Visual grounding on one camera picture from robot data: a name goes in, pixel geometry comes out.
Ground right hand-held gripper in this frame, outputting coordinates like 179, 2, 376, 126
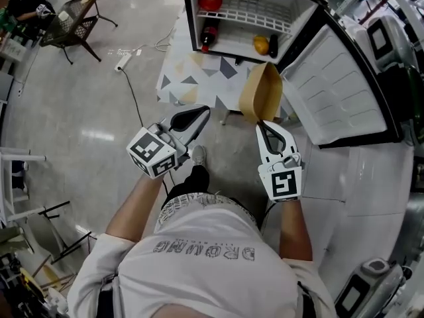
254, 120, 304, 203

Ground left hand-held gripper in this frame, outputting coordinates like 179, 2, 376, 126
125, 105, 211, 180

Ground brown paper container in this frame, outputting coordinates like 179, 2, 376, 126
238, 61, 284, 124

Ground white mini fridge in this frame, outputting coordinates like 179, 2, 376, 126
180, 0, 403, 150

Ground person's right forearm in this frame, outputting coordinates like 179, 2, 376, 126
276, 197, 314, 262

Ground person's left forearm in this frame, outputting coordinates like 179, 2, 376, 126
105, 173, 170, 243

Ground person's grey shoe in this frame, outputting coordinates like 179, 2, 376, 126
191, 144, 207, 167

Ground table with geometric patterned cloth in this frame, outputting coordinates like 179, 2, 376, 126
155, 8, 299, 126

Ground person's black trouser leg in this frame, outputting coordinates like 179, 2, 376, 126
161, 164, 211, 209

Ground dark cola bottle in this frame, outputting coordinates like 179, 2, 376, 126
199, 17, 221, 54

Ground white power strip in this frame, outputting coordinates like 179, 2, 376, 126
114, 52, 133, 72

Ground black eggplant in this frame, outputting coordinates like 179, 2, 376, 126
268, 34, 280, 59

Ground yellow fruit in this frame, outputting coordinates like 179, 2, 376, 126
253, 34, 270, 56

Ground red tomato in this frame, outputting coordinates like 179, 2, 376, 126
197, 0, 223, 12

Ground person's white printed shirt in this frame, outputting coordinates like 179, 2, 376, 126
66, 192, 336, 318

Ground white machine with screen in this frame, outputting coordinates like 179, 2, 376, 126
333, 258, 405, 318
365, 14, 415, 76

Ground black mesh table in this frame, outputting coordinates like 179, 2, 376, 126
38, 0, 119, 66

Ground black folding chair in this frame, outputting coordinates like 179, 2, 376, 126
25, 199, 93, 265

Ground white metal rack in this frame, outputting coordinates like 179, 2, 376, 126
0, 146, 48, 223

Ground black power cable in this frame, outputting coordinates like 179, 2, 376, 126
121, 67, 145, 129

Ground white power cable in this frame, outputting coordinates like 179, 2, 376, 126
131, 25, 177, 53

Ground white wire fridge shelf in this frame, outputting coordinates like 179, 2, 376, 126
196, 0, 293, 35

